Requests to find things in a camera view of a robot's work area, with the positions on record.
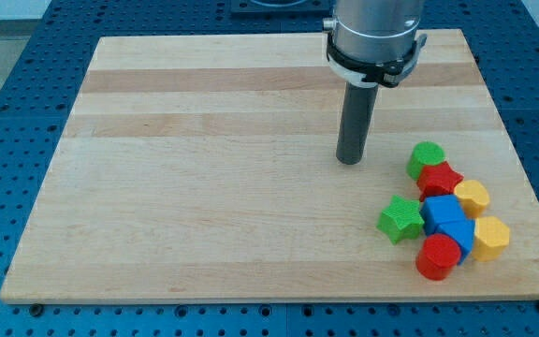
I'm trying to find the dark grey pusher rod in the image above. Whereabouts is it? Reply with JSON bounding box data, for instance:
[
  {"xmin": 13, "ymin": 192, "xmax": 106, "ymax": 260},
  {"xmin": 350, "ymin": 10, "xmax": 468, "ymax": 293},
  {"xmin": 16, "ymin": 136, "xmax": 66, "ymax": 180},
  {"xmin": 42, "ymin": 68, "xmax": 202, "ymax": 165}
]
[{"xmin": 336, "ymin": 83, "xmax": 378, "ymax": 165}]

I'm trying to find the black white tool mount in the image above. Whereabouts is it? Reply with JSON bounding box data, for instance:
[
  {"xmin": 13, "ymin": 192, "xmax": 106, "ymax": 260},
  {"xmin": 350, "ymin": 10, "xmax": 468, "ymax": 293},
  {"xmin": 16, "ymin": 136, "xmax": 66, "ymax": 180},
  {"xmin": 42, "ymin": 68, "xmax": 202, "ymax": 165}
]
[{"xmin": 326, "ymin": 33, "xmax": 428, "ymax": 88}]

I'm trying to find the blue pentagon block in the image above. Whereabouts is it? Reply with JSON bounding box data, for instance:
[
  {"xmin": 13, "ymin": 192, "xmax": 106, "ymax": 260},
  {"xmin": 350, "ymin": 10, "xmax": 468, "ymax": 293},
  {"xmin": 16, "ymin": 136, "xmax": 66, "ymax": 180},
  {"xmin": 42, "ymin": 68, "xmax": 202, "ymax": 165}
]
[{"xmin": 436, "ymin": 219, "xmax": 475, "ymax": 265}]

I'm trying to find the yellow hexagon block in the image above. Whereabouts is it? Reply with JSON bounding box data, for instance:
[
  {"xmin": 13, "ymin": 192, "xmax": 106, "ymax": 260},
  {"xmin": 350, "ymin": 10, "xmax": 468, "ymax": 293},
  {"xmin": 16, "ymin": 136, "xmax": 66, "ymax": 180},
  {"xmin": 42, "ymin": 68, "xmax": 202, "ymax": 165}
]
[{"xmin": 472, "ymin": 216, "xmax": 511, "ymax": 262}]

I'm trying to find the red cylinder block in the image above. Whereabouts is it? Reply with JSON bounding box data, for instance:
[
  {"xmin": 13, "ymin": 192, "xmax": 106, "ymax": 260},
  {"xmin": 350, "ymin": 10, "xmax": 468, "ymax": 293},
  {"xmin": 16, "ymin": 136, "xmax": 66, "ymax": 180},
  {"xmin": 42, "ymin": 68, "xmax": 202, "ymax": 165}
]
[{"xmin": 415, "ymin": 233, "xmax": 461, "ymax": 281}]

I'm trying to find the green cylinder block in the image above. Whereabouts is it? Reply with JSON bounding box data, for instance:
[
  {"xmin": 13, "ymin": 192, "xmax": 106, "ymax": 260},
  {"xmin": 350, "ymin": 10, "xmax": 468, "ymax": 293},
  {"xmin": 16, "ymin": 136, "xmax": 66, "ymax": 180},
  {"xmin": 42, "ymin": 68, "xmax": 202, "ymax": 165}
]
[{"xmin": 406, "ymin": 141, "xmax": 446, "ymax": 181}]

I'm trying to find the green star block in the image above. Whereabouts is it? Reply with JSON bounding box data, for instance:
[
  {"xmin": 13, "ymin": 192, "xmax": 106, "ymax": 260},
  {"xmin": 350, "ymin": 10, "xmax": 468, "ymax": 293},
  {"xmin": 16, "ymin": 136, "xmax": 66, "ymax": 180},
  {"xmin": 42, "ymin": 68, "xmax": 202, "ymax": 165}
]
[{"xmin": 376, "ymin": 195, "xmax": 425, "ymax": 245}]

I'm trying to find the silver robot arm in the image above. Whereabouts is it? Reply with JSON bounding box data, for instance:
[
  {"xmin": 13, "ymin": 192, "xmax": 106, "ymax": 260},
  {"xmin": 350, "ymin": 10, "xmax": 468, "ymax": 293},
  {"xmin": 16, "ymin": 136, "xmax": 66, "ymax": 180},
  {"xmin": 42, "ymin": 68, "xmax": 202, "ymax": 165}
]
[{"xmin": 323, "ymin": 0, "xmax": 427, "ymax": 165}]

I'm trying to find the wooden board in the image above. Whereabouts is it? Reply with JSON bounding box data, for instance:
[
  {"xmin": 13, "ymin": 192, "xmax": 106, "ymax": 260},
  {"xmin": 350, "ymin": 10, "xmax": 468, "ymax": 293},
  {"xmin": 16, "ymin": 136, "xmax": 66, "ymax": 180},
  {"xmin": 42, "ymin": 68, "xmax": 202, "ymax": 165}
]
[{"xmin": 0, "ymin": 29, "xmax": 539, "ymax": 305}]

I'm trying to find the red star block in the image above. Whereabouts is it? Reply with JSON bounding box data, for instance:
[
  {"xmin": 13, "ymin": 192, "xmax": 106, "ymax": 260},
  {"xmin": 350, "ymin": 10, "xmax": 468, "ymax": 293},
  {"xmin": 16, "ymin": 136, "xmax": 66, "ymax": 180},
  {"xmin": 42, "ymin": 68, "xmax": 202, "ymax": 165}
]
[{"xmin": 416, "ymin": 161, "xmax": 464, "ymax": 202}]

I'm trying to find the blue cube block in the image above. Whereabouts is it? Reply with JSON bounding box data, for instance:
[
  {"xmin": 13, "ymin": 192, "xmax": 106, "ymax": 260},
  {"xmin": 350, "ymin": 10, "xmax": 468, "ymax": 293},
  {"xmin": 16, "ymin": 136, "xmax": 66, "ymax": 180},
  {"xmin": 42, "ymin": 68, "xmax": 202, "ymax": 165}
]
[{"xmin": 420, "ymin": 195, "xmax": 466, "ymax": 236}]

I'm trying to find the yellow heart block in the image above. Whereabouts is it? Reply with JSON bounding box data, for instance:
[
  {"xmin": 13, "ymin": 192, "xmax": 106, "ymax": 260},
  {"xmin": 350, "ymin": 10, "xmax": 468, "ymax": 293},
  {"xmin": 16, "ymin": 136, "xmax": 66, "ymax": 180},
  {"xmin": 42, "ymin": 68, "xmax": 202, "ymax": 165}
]
[{"xmin": 454, "ymin": 180, "xmax": 490, "ymax": 218}]

